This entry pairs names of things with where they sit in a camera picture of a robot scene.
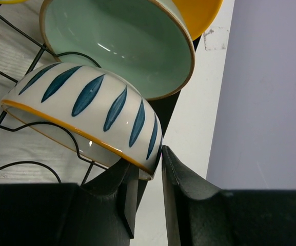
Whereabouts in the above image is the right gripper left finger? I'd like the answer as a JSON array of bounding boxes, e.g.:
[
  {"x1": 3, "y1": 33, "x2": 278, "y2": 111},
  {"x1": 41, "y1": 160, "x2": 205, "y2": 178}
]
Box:
[{"x1": 82, "y1": 159, "x2": 139, "y2": 245}]

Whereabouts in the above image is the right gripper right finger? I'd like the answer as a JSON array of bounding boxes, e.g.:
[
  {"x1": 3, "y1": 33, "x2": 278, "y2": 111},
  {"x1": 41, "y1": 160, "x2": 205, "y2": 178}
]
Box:
[{"x1": 162, "y1": 145, "x2": 240, "y2": 245}]

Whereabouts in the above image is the white blue leaf bowl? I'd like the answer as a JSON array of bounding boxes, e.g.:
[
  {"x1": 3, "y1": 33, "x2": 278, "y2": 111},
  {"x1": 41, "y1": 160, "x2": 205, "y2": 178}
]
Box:
[{"x1": 1, "y1": 62, "x2": 163, "y2": 180}]

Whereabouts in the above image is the mint green bowl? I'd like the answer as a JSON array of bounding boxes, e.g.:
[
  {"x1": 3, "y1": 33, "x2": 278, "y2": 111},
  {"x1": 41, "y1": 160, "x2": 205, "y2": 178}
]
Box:
[{"x1": 40, "y1": 0, "x2": 195, "y2": 100}]

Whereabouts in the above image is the orange yellow bowl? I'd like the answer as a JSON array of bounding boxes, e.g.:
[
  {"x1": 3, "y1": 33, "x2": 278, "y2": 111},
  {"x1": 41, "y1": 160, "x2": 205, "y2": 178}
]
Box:
[{"x1": 173, "y1": 0, "x2": 223, "y2": 40}]

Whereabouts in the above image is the teal striped yellow bowl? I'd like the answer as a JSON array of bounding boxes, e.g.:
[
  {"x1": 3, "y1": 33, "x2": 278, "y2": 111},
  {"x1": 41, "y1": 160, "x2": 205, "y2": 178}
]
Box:
[{"x1": 0, "y1": 0, "x2": 27, "y2": 4}]

